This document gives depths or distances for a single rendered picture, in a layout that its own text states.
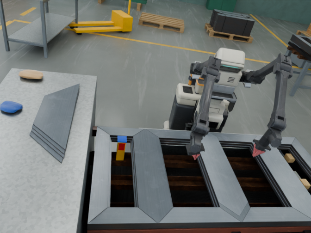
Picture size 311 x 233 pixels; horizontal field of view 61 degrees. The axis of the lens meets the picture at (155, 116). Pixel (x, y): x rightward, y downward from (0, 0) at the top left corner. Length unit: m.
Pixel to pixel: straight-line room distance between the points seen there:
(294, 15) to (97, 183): 11.91
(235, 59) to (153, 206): 1.24
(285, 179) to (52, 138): 1.43
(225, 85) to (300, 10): 10.76
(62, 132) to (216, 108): 1.36
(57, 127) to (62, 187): 0.39
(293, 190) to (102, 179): 1.16
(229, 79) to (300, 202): 1.02
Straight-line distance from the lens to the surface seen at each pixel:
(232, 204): 1.58
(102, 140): 1.74
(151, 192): 1.48
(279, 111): 1.65
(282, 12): 12.53
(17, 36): 5.13
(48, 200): 1.20
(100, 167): 1.57
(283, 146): 2.25
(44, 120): 1.56
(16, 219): 1.18
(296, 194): 1.87
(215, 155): 1.83
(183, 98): 2.54
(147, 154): 1.68
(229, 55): 2.10
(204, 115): 1.47
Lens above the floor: 2.00
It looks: 34 degrees down
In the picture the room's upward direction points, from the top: 12 degrees clockwise
